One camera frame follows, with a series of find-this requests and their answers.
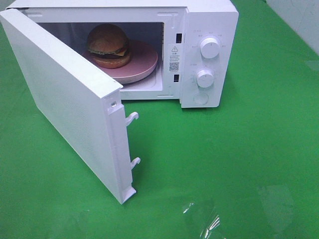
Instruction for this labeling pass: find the white control knob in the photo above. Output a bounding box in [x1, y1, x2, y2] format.
[200, 36, 220, 59]
[196, 70, 215, 88]

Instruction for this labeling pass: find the lower white control knob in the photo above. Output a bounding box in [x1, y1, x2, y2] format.
[196, 70, 215, 88]

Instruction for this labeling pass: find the white microwave oven body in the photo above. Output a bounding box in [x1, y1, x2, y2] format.
[5, 0, 239, 108]

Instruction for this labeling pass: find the upper white control knob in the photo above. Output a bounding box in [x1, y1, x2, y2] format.
[200, 36, 220, 59]

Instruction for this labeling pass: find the round door release button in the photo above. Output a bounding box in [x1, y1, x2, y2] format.
[193, 93, 209, 105]

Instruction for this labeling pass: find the burger with lettuce and cheese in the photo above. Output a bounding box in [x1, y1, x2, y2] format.
[87, 23, 131, 69]

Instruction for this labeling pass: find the white microwave door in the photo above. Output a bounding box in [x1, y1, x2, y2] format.
[0, 9, 140, 203]

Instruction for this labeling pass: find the pink round plate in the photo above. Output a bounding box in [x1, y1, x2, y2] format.
[83, 40, 159, 84]

